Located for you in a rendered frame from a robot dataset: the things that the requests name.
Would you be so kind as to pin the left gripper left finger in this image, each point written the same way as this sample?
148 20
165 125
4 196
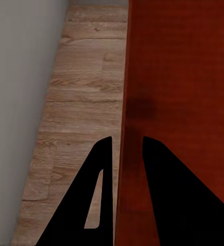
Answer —
66 227

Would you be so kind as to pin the storage box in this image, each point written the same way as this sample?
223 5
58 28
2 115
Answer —
174 93

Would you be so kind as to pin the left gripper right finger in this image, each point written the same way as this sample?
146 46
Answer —
187 212

